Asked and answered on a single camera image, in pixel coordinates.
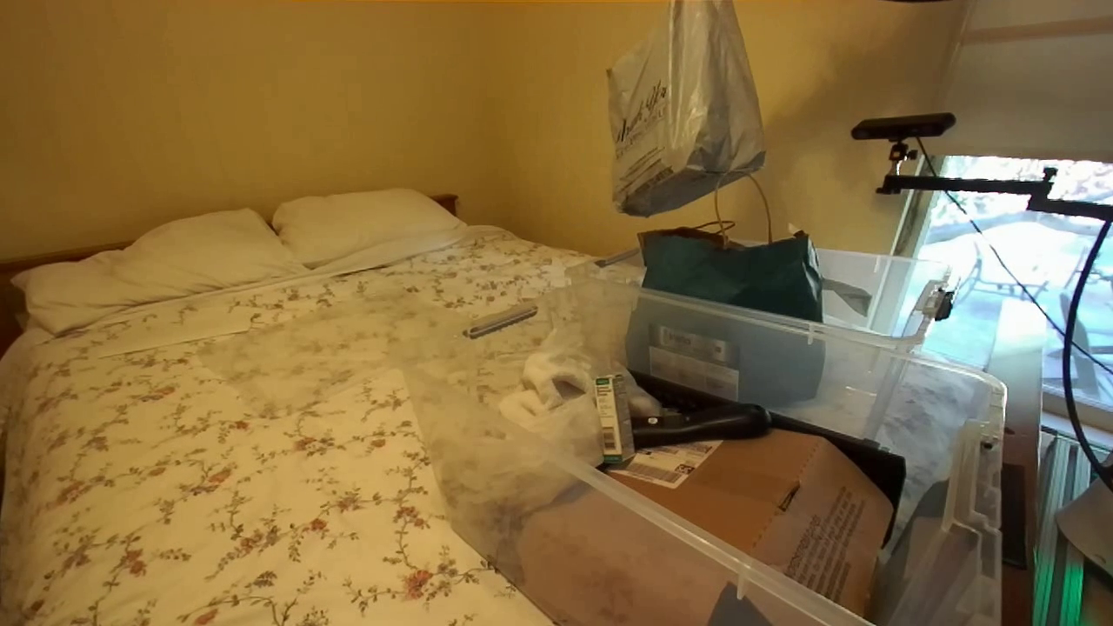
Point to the floral duvet bed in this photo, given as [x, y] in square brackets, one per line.
[232, 464]

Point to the black exterior camera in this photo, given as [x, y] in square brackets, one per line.
[904, 124]

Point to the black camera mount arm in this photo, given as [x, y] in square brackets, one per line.
[987, 183]

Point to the small white pillow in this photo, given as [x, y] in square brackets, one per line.
[360, 220]

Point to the window glass pane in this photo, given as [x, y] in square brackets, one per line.
[1019, 348]

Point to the white radiator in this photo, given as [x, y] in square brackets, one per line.
[1054, 509]

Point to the large clear plastic storage box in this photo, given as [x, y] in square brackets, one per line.
[488, 464]

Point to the grey thank you plastic bag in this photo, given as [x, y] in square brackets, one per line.
[684, 115]

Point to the large white pillow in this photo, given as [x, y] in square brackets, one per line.
[174, 262]

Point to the green and white carton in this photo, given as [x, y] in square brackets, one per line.
[611, 420]

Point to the brown cardboard box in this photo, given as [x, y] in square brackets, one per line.
[743, 497]

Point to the white roller blind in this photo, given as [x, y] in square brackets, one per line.
[1031, 82]

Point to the grey remote control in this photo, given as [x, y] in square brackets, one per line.
[503, 321]

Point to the white crumpled cloth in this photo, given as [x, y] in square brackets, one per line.
[554, 385]

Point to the round grey stand base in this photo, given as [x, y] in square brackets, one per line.
[1097, 528]

